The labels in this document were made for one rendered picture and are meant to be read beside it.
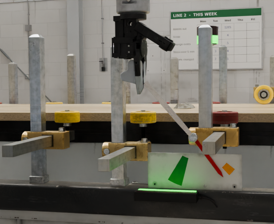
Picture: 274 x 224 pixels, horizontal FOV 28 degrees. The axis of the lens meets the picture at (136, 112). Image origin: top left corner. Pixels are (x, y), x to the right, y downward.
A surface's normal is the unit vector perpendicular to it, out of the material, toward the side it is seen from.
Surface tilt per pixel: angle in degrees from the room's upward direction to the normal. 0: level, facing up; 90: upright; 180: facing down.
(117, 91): 90
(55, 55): 90
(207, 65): 90
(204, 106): 90
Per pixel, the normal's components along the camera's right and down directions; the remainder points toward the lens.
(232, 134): -0.24, 0.05
